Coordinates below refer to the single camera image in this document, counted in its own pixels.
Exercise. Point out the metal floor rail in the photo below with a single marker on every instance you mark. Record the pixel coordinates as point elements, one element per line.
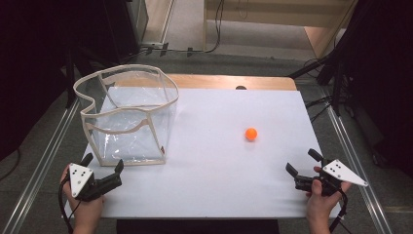
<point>42,162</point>
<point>378,211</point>

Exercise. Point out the person's right hand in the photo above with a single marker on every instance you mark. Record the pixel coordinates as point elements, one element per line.
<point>321,206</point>

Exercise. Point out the orange ball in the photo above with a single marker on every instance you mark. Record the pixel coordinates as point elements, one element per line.
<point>251,134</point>

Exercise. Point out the black stand leg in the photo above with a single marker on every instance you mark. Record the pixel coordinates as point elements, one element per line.
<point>308,69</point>

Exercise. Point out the black cabinet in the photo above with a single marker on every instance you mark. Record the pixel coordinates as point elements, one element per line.
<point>121,29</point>

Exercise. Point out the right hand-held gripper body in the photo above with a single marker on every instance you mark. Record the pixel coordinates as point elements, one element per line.
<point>342,173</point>

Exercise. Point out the light wooden furniture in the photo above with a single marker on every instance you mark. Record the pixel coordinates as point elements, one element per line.
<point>269,13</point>

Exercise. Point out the person's dark clothing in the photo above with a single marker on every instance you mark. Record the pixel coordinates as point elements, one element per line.
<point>195,227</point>

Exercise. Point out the dark curtain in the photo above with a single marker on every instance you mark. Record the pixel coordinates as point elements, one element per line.
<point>30,65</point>
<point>386,81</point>

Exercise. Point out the wooden table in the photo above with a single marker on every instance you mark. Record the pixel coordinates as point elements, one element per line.
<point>211,81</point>

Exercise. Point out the person's left hand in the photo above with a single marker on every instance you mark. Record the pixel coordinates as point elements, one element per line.
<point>85,209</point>

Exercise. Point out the white board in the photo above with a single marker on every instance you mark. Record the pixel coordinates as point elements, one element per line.
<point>211,162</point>

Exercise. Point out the clear plastic bin beige trim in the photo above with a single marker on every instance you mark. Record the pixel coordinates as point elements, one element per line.
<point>130,146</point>

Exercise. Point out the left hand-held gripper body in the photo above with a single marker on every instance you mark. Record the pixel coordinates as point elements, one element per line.
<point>81,182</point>

